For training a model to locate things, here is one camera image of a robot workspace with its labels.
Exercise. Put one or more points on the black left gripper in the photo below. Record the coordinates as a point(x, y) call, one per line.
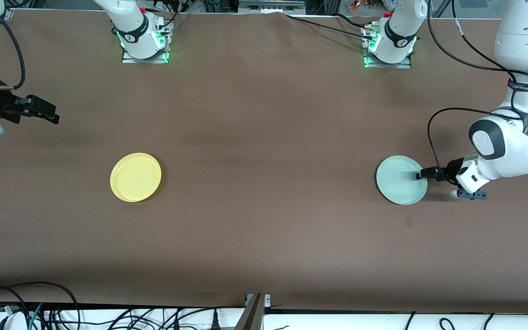
point(452, 167)

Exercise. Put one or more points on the pale green round plate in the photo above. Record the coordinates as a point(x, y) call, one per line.
point(399, 181)

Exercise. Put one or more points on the yellow round plate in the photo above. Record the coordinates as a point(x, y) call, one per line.
point(135, 178)

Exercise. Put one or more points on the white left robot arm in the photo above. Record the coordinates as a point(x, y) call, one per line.
point(516, 36)

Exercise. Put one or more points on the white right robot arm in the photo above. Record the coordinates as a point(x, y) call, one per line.
point(131, 23)

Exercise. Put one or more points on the brown table cloth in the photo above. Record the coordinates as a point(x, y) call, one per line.
point(264, 137)

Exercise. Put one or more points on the aluminium profile beam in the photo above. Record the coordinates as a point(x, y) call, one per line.
point(251, 316)

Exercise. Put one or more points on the black plug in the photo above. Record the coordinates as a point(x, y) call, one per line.
point(216, 321)

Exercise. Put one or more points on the aluminium corner bracket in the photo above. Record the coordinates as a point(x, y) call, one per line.
point(6, 13)

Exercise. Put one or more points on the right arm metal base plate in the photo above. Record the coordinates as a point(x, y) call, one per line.
point(129, 60)

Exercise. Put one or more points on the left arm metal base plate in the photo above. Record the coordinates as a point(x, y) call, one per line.
point(406, 64)

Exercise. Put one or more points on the grey metal rail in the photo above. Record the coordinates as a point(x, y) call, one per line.
point(271, 5)

